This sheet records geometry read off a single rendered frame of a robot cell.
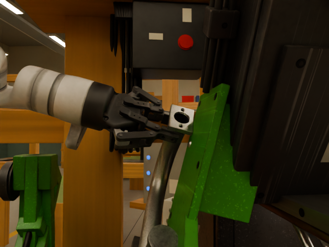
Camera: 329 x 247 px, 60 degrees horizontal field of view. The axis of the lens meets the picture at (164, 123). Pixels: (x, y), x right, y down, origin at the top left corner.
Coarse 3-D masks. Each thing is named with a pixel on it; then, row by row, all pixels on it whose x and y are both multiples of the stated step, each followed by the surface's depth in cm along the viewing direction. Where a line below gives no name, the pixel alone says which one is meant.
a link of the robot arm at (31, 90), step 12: (24, 72) 42; (36, 72) 43; (48, 72) 44; (24, 84) 42; (36, 84) 42; (48, 84) 42; (0, 96) 44; (12, 96) 43; (24, 96) 42; (36, 96) 42; (48, 96) 42; (12, 108) 44; (24, 108) 44; (36, 108) 43
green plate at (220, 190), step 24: (216, 96) 36; (216, 120) 35; (192, 144) 42; (216, 144) 36; (192, 168) 38; (216, 168) 36; (192, 192) 35; (216, 192) 36; (240, 192) 36; (192, 216) 34; (240, 216) 36
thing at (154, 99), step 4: (136, 88) 50; (140, 88) 50; (136, 92) 50; (140, 92) 50; (144, 92) 50; (140, 96) 50; (144, 96) 49; (148, 96) 49; (152, 96) 50; (144, 100) 50; (148, 100) 49; (152, 100) 49; (156, 100) 49; (160, 100) 49; (156, 104) 49; (160, 104) 49
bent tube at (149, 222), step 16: (176, 112) 46; (192, 112) 47; (176, 128) 44; (192, 128) 44; (176, 144) 48; (160, 160) 51; (160, 176) 51; (160, 192) 50; (160, 208) 48; (144, 224) 45; (144, 240) 43
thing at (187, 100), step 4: (156, 96) 744; (160, 96) 742; (184, 96) 732; (188, 96) 731; (192, 96) 730; (196, 96) 728; (184, 100) 732; (188, 100) 731; (192, 100) 730; (196, 100) 727; (180, 104) 724; (184, 104) 723; (188, 104) 722; (192, 104) 722; (196, 104) 721; (124, 156) 733; (128, 156) 732
